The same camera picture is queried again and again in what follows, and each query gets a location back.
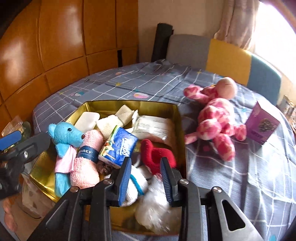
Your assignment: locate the red plush toy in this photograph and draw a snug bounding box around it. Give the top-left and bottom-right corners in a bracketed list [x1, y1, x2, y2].
[140, 139, 177, 175]

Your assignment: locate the yellow blue grey headboard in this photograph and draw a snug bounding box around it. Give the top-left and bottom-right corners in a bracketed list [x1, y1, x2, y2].
[166, 34, 281, 105]

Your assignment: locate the gold metal tray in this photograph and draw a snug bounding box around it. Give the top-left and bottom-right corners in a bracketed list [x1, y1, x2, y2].
[28, 99, 187, 236]

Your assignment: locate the pink giraffe plush toy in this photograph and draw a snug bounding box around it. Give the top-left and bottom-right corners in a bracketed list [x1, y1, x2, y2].
[184, 77, 247, 162]

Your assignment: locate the brown satin scrunchie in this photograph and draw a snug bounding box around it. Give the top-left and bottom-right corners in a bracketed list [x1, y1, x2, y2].
[96, 160, 114, 176]

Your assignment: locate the white sponge block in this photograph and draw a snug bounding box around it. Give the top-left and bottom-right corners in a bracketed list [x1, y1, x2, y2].
[74, 111, 100, 133]

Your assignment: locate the white fluffy cloth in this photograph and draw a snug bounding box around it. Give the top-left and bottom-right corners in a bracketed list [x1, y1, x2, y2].
[135, 174, 182, 235]

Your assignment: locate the pink microfiber towel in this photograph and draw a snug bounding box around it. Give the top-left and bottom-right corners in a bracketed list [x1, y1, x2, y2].
[70, 130, 103, 189]

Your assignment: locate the purple cardboard box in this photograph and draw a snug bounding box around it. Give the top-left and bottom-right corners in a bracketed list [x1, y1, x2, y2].
[245, 101, 280, 145]

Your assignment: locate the black rolled mat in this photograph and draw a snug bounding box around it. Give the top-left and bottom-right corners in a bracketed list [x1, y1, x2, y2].
[151, 23, 174, 62]

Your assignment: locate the blue tissue pack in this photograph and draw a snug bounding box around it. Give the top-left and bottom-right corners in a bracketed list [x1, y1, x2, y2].
[98, 126, 138, 169]

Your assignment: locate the wooden wardrobe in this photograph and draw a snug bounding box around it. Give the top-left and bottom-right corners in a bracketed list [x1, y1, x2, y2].
[1, 1, 138, 128]

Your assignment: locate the teal plush bear pink scarf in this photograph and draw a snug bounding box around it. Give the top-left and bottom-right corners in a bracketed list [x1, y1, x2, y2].
[48, 122, 85, 197]

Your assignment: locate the grey plaid bed cover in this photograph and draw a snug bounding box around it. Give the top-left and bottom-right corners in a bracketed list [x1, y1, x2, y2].
[33, 60, 295, 240]

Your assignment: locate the pink curtain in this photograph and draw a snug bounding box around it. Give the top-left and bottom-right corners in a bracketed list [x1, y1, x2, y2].
[214, 0, 259, 50]

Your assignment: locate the cream cloth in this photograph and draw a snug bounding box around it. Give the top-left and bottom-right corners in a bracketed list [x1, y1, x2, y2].
[96, 105, 134, 140]

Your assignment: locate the white wet wipes pack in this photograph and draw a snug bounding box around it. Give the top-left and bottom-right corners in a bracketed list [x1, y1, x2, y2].
[132, 110, 175, 145]

